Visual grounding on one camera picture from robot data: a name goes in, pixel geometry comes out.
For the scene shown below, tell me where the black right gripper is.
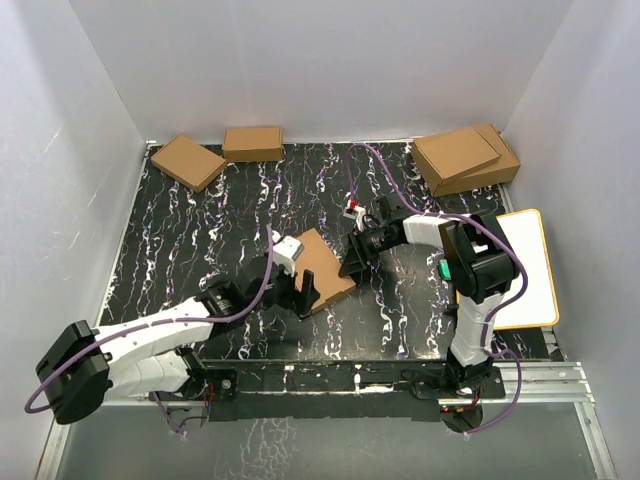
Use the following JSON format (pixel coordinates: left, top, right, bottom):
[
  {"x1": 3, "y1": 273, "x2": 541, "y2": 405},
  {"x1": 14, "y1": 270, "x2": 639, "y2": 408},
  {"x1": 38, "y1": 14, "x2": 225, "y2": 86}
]
[{"x1": 339, "y1": 225, "x2": 401, "y2": 276}]

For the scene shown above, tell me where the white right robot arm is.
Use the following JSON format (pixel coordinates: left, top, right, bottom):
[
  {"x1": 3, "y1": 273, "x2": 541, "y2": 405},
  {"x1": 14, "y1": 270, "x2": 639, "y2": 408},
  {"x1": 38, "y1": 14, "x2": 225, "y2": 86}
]
[{"x1": 339, "y1": 196, "x2": 522, "y2": 397}]

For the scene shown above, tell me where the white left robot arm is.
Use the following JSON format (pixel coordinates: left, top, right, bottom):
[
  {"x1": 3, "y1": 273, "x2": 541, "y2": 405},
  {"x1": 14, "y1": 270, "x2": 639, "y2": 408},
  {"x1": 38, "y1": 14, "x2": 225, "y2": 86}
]
[{"x1": 35, "y1": 257, "x2": 320, "y2": 425}]

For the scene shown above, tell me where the small cardboard box top right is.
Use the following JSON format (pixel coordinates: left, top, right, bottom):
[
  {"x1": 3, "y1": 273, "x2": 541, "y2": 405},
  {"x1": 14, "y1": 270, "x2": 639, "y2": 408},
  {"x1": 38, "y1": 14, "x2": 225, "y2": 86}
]
[{"x1": 411, "y1": 128, "x2": 500, "y2": 188}]

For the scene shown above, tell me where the large cardboard box bottom right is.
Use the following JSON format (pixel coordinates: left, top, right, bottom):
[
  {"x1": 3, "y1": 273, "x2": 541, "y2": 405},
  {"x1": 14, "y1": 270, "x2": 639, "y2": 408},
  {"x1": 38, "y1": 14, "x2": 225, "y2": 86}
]
[{"x1": 435, "y1": 124, "x2": 520, "y2": 197}]

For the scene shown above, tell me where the green eraser block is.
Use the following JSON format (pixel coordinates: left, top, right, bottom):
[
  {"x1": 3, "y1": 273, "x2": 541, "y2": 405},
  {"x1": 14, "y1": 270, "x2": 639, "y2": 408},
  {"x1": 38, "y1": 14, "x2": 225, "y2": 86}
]
[{"x1": 438, "y1": 260, "x2": 451, "y2": 281}]

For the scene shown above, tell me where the white board with yellow rim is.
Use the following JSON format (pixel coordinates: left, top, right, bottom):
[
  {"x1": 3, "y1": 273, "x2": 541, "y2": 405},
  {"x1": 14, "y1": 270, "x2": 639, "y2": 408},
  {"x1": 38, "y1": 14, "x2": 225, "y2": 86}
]
[{"x1": 494, "y1": 209, "x2": 560, "y2": 330}]

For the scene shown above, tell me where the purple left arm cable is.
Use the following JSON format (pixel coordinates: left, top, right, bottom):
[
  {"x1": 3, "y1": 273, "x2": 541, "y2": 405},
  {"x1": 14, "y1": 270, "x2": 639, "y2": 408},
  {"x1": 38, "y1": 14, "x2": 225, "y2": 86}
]
[{"x1": 24, "y1": 225, "x2": 279, "y2": 437}]

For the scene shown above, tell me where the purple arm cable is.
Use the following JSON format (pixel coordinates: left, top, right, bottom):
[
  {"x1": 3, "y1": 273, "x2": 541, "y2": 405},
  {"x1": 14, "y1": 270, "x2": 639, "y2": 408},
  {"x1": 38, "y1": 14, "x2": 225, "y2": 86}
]
[
  {"x1": 347, "y1": 142, "x2": 530, "y2": 432},
  {"x1": 24, "y1": 225, "x2": 279, "y2": 437}
]

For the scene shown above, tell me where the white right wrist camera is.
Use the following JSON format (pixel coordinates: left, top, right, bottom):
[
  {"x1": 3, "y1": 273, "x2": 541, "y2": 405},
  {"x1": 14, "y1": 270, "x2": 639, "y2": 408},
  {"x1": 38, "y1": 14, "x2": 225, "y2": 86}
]
[{"x1": 343, "y1": 199, "x2": 367, "y2": 231}]

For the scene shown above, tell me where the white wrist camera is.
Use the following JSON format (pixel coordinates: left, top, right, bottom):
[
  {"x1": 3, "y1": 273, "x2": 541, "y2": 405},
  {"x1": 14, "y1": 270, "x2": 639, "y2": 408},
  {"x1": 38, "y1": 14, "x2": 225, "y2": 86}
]
[
  {"x1": 273, "y1": 232, "x2": 304, "y2": 277},
  {"x1": 343, "y1": 199, "x2": 367, "y2": 231}
]

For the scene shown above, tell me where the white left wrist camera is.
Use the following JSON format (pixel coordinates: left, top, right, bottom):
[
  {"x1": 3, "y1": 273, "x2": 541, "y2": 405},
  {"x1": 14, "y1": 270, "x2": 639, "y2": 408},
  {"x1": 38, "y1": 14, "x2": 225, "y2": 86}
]
[{"x1": 273, "y1": 232, "x2": 304, "y2": 277}]

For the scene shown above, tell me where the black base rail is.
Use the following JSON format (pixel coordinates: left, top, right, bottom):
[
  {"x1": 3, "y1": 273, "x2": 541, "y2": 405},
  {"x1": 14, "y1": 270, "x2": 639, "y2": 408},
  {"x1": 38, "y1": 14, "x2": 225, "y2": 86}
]
[{"x1": 154, "y1": 359, "x2": 507, "y2": 425}]

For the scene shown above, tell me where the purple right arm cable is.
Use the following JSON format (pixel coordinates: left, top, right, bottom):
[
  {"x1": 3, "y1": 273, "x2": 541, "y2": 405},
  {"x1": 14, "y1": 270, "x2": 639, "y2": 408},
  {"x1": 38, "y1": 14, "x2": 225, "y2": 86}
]
[{"x1": 347, "y1": 142, "x2": 530, "y2": 432}]

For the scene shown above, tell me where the aluminium frame rail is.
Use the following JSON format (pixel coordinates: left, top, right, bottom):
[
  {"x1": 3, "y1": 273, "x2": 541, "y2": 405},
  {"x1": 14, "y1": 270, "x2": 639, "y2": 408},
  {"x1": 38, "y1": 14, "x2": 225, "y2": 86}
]
[{"x1": 499, "y1": 362, "x2": 617, "y2": 480}]

